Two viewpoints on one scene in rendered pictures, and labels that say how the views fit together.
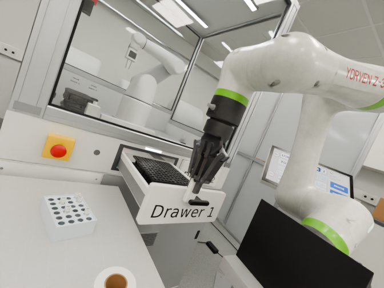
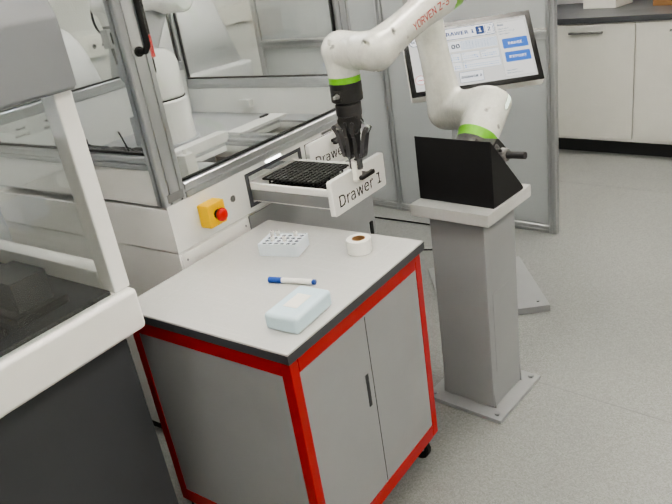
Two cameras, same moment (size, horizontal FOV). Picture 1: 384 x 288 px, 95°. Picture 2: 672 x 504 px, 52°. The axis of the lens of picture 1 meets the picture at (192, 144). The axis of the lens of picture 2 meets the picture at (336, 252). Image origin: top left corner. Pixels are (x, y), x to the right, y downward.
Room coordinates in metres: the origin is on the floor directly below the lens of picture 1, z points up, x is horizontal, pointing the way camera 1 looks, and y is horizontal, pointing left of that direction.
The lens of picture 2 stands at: (-1.41, 0.49, 1.55)
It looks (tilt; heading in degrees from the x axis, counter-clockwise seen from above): 24 degrees down; 347
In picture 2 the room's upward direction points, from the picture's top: 9 degrees counter-clockwise
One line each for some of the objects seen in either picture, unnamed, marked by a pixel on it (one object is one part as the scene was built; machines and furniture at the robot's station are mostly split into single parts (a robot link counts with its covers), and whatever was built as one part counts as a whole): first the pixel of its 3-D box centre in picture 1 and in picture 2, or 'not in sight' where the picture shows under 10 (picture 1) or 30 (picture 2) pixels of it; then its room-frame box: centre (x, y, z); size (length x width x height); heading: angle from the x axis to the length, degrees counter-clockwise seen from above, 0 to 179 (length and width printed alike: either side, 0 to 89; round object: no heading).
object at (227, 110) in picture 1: (224, 112); (345, 92); (0.47, -0.05, 1.16); 0.12 x 0.09 x 0.06; 128
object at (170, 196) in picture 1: (187, 205); (357, 183); (0.51, -0.06, 0.87); 0.29 x 0.02 x 0.11; 128
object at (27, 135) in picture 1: (128, 137); (187, 164); (1.17, 0.41, 0.87); 1.02 x 0.95 x 0.14; 128
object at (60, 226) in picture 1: (67, 214); (283, 244); (0.41, 0.22, 0.78); 0.12 x 0.08 x 0.04; 53
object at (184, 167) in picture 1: (200, 174); (332, 148); (0.96, -0.11, 0.87); 0.29 x 0.02 x 0.11; 128
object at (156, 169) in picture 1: (160, 177); (306, 180); (0.67, 0.07, 0.87); 0.22 x 0.18 x 0.06; 38
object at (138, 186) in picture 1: (158, 177); (304, 181); (0.68, 0.07, 0.86); 0.40 x 0.26 x 0.06; 38
